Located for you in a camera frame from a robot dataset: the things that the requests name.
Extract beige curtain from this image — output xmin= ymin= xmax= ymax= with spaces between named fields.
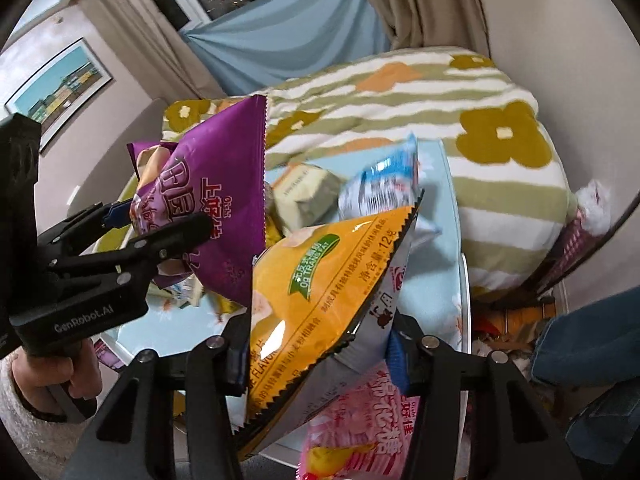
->
xmin=80 ymin=0 xmax=231 ymax=106
xmin=345 ymin=0 xmax=491 ymax=56

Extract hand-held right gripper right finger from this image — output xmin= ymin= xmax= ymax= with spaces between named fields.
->
xmin=385 ymin=312 xmax=583 ymax=480

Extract framed wall picture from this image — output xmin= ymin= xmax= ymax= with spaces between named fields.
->
xmin=4 ymin=37 xmax=115 ymax=156

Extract light blue hanging cloth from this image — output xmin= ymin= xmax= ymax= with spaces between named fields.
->
xmin=177 ymin=0 xmax=396 ymax=98

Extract orange snack bag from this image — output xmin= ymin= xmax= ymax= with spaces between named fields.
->
xmin=235 ymin=205 xmax=418 ymax=461

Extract person's left forearm white sleeve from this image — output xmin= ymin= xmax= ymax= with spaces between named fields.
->
xmin=0 ymin=355 xmax=98 ymax=468

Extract blue denim jeans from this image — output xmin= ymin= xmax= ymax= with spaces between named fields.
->
xmin=530 ymin=285 xmax=640 ymax=461

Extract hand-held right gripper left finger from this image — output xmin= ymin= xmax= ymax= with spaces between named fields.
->
xmin=60 ymin=307 xmax=256 ymax=480

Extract pink checkered bag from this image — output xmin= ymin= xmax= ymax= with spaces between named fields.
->
xmin=537 ymin=180 xmax=615 ymax=293

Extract light blue daisy tablecloth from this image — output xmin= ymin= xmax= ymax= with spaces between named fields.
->
xmin=107 ymin=137 xmax=469 ymax=461

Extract person's left hand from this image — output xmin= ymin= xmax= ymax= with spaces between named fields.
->
xmin=12 ymin=337 xmax=104 ymax=418

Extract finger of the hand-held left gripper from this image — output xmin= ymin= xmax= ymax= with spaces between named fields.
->
xmin=47 ymin=212 xmax=214 ymax=291
xmin=37 ymin=200 xmax=134 ymax=261

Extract beige boxy snack packet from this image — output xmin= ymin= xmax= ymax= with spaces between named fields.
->
xmin=270 ymin=162 xmax=343 ymax=233

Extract green white floral blanket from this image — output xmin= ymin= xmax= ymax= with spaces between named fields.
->
xmin=160 ymin=45 xmax=581 ymax=301

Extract small pink packet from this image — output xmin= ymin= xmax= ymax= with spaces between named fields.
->
xmin=92 ymin=337 xmax=127 ymax=372

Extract blue white snack packet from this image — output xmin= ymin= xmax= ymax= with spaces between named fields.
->
xmin=337 ymin=132 xmax=443 ymax=241

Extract vivid purple snack bag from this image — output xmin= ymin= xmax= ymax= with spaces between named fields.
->
xmin=127 ymin=94 xmax=269 ymax=309

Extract white cartoon snack packet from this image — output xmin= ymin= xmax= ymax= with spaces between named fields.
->
xmin=350 ymin=240 xmax=426 ymax=376

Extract pink striped snack packet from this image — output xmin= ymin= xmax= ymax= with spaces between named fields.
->
xmin=297 ymin=360 xmax=417 ymax=480

